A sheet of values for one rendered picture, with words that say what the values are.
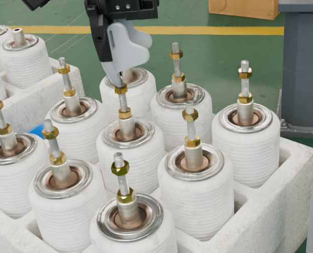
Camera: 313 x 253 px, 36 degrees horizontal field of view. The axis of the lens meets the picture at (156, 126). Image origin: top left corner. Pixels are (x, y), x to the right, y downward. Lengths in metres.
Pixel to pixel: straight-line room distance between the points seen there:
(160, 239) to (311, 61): 0.58
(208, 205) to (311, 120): 0.52
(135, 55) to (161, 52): 0.90
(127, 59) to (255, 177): 0.25
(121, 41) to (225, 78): 0.75
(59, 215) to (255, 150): 0.27
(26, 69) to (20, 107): 0.08
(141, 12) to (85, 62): 0.96
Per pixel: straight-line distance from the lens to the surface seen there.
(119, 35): 0.58
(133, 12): 0.56
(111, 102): 0.80
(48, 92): 1.02
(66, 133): 0.73
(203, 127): 0.74
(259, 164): 0.68
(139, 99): 0.79
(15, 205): 0.71
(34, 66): 1.02
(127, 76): 0.81
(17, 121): 1.00
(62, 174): 0.60
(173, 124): 0.72
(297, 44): 0.98
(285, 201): 0.70
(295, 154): 0.74
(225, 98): 1.22
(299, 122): 1.07
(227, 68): 1.36
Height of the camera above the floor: 0.63
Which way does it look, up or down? 34 degrees down
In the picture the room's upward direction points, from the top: 8 degrees counter-clockwise
